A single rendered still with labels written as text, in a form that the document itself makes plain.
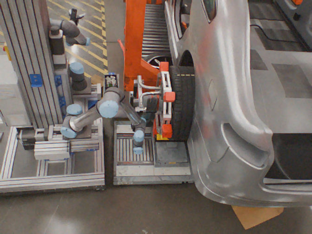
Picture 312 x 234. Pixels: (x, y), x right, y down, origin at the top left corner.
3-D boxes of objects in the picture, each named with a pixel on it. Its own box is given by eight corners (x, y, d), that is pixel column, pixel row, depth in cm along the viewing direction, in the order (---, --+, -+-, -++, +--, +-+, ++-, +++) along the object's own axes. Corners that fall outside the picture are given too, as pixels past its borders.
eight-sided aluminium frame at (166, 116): (165, 146, 261) (174, 104, 220) (158, 146, 260) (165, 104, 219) (159, 102, 296) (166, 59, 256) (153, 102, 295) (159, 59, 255)
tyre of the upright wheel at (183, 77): (182, 110, 308) (194, 155, 256) (160, 110, 304) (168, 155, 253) (192, 54, 268) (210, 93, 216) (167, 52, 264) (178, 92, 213)
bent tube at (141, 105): (163, 108, 236) (165, 99, 228) (139, 108, 233) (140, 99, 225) (161, 93, 247) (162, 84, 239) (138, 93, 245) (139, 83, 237)
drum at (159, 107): (165, 114, 259) (168, 103, 249) (142, 113, 256) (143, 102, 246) (164, 102, 268) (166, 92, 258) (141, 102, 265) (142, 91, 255)
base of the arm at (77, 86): (69, 91, 259) (68, 82, 252) (70, 79, 269) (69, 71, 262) (87, 90, 262) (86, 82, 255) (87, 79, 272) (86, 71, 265)
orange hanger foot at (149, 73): (185, 93, 318) (191, 68, 292) (138, 92, 311) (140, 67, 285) (183, 82, 329) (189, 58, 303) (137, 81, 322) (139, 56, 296)
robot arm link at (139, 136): (135, 125, 217) (134, 134, 225) (133, 137, 210) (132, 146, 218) (145, 126, 217) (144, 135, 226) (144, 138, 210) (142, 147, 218)
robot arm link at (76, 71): (82, 82, 254) (81, 70, 244) (67, 80, 254) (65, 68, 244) (86, 73, 262) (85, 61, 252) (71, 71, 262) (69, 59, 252)
